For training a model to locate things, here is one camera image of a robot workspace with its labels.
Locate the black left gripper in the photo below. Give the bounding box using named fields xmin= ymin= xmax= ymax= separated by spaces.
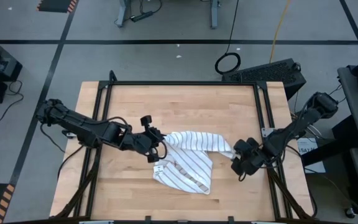
xmin=123 ymin=114 xmax=168 ymax=164

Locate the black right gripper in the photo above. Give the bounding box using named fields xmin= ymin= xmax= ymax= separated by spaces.
xmin=231 ymin=136 xmax=269 ymax=177

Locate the white striped towel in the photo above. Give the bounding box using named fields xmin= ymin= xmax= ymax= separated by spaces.
xmin=152 ymin=130 xmax=236 ymax=195

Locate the white paper sheet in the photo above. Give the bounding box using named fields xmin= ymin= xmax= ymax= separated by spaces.
xmin=296 ymin=138 xmax=326 ymax=174

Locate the black perforated computer tower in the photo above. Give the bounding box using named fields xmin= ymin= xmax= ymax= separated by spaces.
xmin=221 ymin=58 xmax=307 ymax=101

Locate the black power strip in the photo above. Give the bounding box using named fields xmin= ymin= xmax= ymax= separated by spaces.
xmin=130 ymin=11 xmax=154 ymax=23

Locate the black caster wheel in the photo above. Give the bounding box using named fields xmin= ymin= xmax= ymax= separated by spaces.
xmin=344 ymin=205 xmax=358 ymax=219

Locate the grey desk leg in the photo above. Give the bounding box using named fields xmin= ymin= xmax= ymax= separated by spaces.
xmin=116 ymin=0 xmax=131 ymax=28
xmin=209 ymin=0 xmax=221 ymax=30

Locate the black metal table frame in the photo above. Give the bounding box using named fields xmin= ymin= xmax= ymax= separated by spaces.
xmin=53 ymin=70 xmax=318 ymax=224

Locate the coiled black cable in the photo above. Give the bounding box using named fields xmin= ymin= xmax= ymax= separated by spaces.
xmin=214 ymin=0 xmax=242 ymax=75

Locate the yellow cable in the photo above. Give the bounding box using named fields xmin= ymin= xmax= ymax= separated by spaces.
xmin=268 ymin=0 xmax=291 ymax=64

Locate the thin black floor cable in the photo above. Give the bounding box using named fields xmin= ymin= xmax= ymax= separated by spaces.
xmin=0 ymin=80 xmax=24 ymax=123

